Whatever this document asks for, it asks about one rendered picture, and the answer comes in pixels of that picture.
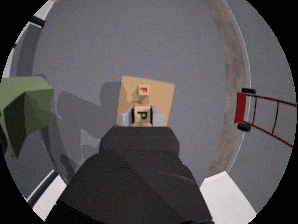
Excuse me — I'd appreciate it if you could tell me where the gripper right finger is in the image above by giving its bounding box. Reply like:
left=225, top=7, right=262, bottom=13
left=150, top=106, right=163, bottom=127

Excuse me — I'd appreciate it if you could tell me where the tan flat mat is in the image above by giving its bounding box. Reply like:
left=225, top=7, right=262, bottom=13
left=116, top=76, right=175, bottom=126

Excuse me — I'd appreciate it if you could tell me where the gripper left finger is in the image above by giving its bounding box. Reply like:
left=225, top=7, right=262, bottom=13
left=118, top=106, right=134, bottom=126

